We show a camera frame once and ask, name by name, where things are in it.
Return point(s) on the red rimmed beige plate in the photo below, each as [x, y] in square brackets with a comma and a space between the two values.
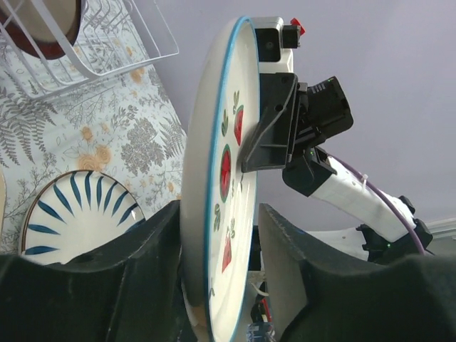
[30, 32]

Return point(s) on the watermelon pattern plate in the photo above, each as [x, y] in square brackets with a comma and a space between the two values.
[218, 199]

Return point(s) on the floral table mat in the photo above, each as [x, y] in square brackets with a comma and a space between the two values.
[124, 126]

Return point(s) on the white wire dish rack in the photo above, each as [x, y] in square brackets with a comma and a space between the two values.
[115, 37]

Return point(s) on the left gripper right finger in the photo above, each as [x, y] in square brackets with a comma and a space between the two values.
[319, 293]

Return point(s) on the blue striped plate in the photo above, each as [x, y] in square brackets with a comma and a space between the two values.
[76, 213]

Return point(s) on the woven bamboo tray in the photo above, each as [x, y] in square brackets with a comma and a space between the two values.
[2, 198]

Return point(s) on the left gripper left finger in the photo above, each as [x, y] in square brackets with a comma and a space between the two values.
[121, 291]

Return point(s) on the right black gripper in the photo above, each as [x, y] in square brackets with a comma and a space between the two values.
[292, 118]

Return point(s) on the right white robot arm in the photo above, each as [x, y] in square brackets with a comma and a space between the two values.
[388, 227]

